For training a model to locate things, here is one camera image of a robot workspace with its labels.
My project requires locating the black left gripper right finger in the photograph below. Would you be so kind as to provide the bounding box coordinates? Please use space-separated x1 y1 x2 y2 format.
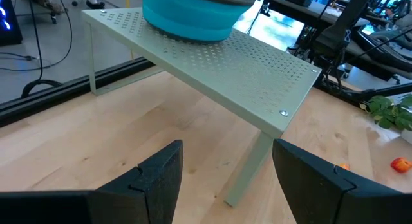
272 138 412 224

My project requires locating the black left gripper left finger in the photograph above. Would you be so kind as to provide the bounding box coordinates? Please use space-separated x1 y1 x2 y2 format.
0 139 184 224

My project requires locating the blue bowl with grey rim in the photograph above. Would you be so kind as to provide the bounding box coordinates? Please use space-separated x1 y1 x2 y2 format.
139 0 262 44

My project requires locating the green potted plant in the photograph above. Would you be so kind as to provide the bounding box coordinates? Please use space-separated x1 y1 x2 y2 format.
359 94 412 145

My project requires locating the green perforated metal shelf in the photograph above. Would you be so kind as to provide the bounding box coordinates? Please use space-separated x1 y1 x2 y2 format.
81 6 323 208

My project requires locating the person's foot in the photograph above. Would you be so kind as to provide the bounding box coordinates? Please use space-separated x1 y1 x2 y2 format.
85 0 106 10

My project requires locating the black computer with blue lights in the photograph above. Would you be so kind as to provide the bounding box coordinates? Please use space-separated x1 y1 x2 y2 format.
0 0 23 47

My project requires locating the black aluminium rig frame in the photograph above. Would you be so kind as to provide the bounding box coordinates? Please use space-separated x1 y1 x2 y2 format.
0 0 412 128

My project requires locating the black hanging coiled cable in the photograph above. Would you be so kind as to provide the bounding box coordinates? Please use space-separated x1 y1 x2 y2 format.
19 0 65 100

